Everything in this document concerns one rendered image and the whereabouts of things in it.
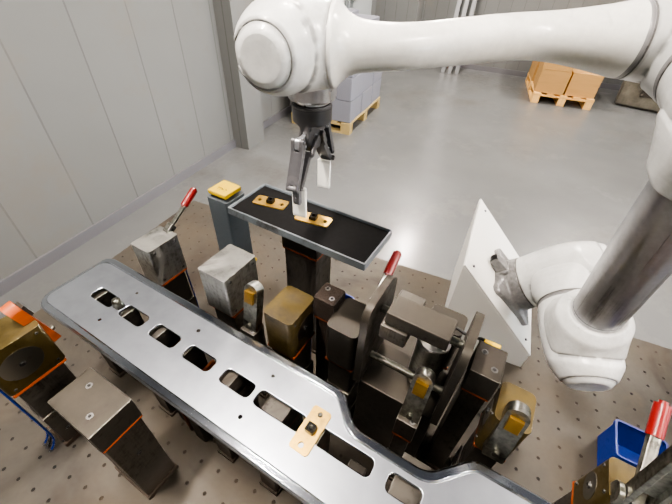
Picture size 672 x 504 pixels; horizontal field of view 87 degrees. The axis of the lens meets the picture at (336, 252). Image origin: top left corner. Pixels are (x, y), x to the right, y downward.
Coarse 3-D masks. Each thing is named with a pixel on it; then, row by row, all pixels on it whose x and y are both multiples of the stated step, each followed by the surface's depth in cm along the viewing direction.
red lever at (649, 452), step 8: (656, 408) 53; (664, 408) 53; (656, 416) 53; (664, 416) 52; (648, 424) 53; (656, 424) 53; (664, 424) 52; (648, 432) 53; (656, 432) 52; (664, 432) 52; (648, 440) 52; (656, 440) 52; (648, 448) 52; (656, 448) 52; (640, 456) 53; (648, 456) 52; (656, 456) 52; (640, 464) 52; (640, 496) 50
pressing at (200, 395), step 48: (96, 288) 86; (144, 288) 86; (96, 336) 75; (144, 336) 76; (192, 336) 76; (240, 336) 76; (144, 384) 69; (192, 384) 68; (288, 384) 69; (240, 432) 62; (288, 432) 62; (336, 432) 63; (288, 480) 57; (336, 480) 57; (384, 480) 57; (432, 480) 57; (480, 480) 58
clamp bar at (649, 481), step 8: (664, 456) 46; (648, 464) 49; (656, 464) 47; (664, 464) 46; (640, 472) 50; (648, 472) 48; (656, 472) 47; (664, 472) 46; (632, 480) 50; (640, 480) 49; (648, 480) 47; (656, 480) 47; (664, 480) 47; (632, 488) 50; (640, 488) 49; (648, 488) 49; (656, 488) 48; (664, 488) 48; (632, 496) 50; (648, 496) 51; (656, 496) 49; (664, 496) 48
